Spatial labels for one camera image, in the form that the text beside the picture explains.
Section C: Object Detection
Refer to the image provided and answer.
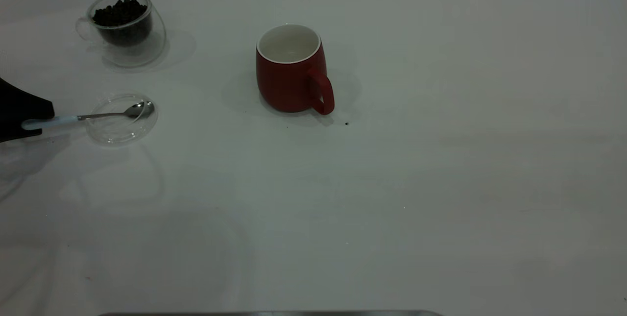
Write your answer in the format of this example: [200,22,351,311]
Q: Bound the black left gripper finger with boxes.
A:
[0,123,42,143]
[0,77,54,123]

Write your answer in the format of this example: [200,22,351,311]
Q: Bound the spoon with pale handle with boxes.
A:
[22,101,155,131]

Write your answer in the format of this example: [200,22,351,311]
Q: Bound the red ceramic mug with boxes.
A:
[255,24,336,116]

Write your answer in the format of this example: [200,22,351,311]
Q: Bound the clear glass cup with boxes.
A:
[76,0,167,68]

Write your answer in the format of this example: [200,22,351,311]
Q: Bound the pile of coffee beans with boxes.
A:
[93,0,152,47]

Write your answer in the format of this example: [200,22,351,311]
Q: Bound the clear glass saucer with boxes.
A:
[86,93,159,146]

